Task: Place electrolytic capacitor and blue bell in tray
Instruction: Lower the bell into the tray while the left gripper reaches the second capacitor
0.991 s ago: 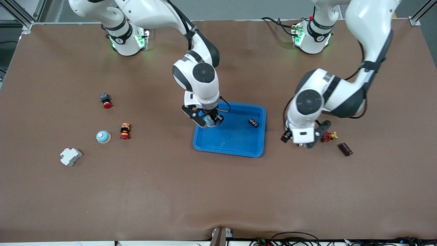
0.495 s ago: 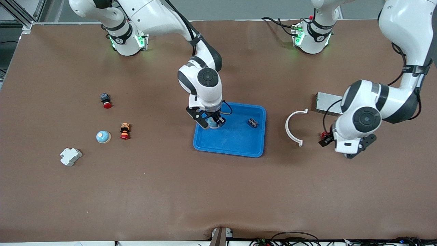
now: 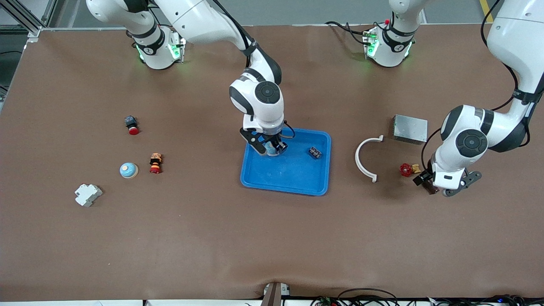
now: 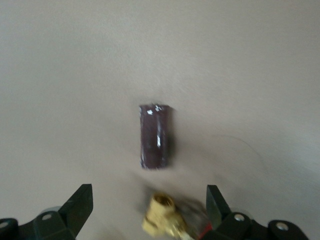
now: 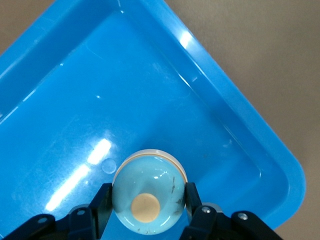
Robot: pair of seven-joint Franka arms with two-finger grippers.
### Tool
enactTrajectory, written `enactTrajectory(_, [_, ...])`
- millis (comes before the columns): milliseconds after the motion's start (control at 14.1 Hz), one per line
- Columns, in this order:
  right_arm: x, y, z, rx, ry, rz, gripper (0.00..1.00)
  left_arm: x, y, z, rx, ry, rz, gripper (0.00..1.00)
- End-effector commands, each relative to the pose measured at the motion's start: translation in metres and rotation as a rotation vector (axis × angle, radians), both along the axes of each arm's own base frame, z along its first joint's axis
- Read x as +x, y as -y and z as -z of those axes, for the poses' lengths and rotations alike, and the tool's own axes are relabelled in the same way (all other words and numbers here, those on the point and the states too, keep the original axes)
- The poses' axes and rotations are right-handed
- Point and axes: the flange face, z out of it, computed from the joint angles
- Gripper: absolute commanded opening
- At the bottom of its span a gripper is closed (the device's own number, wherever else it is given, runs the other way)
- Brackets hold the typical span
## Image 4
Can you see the brass valve with red handwheel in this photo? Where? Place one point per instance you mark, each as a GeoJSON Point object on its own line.
{"type": "Point", "coordinates": [160, 212]}

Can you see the brown table cover sheet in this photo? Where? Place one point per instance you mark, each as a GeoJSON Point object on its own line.
{"type": "Point", "coordinates": [75, 75]}

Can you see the brown electrolytic capacitor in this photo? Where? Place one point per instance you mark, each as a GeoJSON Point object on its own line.
{"type": "Point", "coordinates": [155, 137]}

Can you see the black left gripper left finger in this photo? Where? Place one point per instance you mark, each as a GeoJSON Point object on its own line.
{"type": "Point", "coordinates": [62, 225]}

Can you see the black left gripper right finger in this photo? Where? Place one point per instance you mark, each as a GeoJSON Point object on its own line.
{"type": "Point", "coordinates": [237, 227]}

